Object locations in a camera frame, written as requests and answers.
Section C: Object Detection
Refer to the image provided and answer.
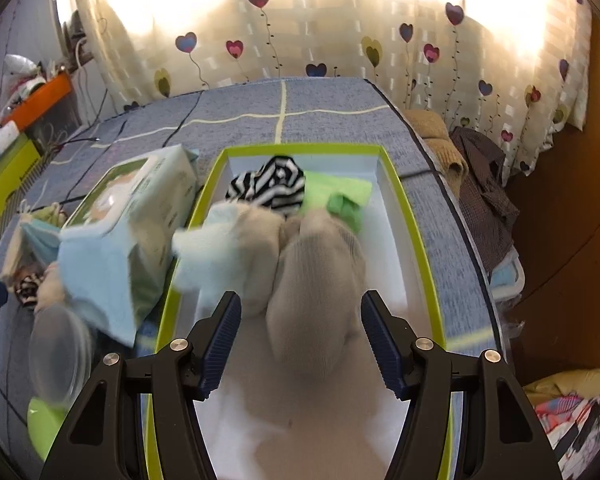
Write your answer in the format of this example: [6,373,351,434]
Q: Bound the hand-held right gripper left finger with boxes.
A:
[40,291,242,480]

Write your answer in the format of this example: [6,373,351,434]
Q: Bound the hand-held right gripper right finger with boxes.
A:
[361,290,563,480]

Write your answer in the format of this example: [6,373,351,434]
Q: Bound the black white striped sock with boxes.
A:
[225,156,307,219]
[14,272,47,309]

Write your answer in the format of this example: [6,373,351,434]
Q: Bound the lime green cardboard box tray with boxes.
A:
[145,145,456,480]

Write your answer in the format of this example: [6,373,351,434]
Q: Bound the wet wipes pack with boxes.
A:
[59,144,201,347]

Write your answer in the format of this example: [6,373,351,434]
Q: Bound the bright green sock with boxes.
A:
[300,170,374,234]

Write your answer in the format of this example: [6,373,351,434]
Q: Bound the blue face mask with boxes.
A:
[19,210,67,273]

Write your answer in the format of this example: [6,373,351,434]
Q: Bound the round clear lidded container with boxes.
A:
[30,305,94,402]

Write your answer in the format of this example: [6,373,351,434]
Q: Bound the lime green closed box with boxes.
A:
[0,139,42,234]

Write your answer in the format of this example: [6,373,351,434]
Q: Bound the green plastic container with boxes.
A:
[27,397,72,462]

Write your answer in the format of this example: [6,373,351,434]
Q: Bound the dark checked shirt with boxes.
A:
[450,127,522,272]

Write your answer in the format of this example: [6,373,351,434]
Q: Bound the colourful printed cloth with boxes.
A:
[524,366,600,463]

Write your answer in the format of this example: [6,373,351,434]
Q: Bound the orange plastic tray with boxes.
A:
[0,72,74,127]

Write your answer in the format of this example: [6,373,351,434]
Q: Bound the tan knitted cloth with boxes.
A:
[404,110,469,187]

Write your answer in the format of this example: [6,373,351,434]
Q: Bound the white plastic bag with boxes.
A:
[2,54,46,92]

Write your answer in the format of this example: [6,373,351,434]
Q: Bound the blue checked bed sheet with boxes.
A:
[0,77,496,480]

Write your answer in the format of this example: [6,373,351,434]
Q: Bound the heart print curtain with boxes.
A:
[55,0,593,176]

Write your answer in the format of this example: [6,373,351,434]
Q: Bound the white cable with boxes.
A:
[72,35,91,127]

